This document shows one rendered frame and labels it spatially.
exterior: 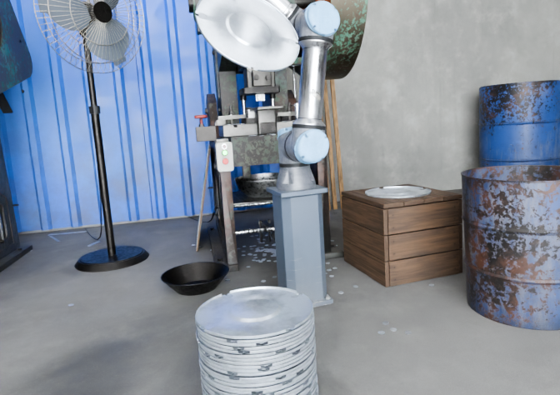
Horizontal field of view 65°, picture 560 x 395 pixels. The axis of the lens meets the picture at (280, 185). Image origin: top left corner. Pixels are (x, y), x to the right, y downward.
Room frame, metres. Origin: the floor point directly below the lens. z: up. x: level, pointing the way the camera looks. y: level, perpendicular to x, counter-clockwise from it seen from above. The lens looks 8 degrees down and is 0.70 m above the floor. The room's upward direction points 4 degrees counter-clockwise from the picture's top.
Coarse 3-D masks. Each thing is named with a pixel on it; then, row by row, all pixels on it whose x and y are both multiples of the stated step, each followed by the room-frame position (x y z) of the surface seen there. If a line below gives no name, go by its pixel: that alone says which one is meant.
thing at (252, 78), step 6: (246, 72) 2.33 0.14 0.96; (252, 72) 2.30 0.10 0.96; (258, 72) 2.31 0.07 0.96; (264, 72) 2.31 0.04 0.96; (270, 72) 2.32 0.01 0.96; (246, 78) 2.35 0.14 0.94; (252, 78) 2.30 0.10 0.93; (258, 78) 2.30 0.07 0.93; (264, 78) 2.31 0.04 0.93; (270, 78) 2.32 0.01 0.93; (246, 84) 2.36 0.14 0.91; (252, 84) 2.31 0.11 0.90; (258, 84) 2.31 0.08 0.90; (264, 84) 2.31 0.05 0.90; (270, 84) 2.32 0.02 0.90
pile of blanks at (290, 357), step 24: (312, 312) 1.01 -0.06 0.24; (216, 336) 0.93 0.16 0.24; (288, 336) 0.92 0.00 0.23; (312, 336) 0.99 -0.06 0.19; (216, 360) 0.92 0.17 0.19; (240, 360) 0.90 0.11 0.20; (264, 360) 0.91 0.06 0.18; (288, 360) 0.91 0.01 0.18; (312, 360) 1.00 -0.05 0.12; (216, 384) 0.92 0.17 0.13; (240, 384) 0.90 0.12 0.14; (264, 384) 0.89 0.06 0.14; (288, 384) 0.91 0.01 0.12; (312, 384) 0.98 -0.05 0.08
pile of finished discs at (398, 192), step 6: (396, 186) 2.12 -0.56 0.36; (402, 186) 2.11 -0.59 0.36; (366, 192) 2.02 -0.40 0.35; (372, 192) 2.01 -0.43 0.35; (378, 192) 2.00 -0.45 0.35; (384, 192) 1.97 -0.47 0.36; (390, 192) 1.94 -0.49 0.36; (396, 192) 1.93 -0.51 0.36; (402, 192) 1.92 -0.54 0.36; (408, 192) 1.93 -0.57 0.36; (414, 192) 1.94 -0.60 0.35; (420, 192) 1.93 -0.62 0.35; (426, 192) 1.92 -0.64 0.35
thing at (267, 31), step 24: (216, 0) 1.23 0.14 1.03; (240, 0) 1.27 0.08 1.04; (264, 0) 1.31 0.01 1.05; (216, 24) 1.17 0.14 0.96; (240, 24) 1.20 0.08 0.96; (264, 24) 1.24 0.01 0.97; (288, 24) 1.30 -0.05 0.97; (216, 48) 1.11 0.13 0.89; (240, 48) 1.15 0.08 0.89; (264, 48) 1.19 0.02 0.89; (288, 48) 1.23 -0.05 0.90
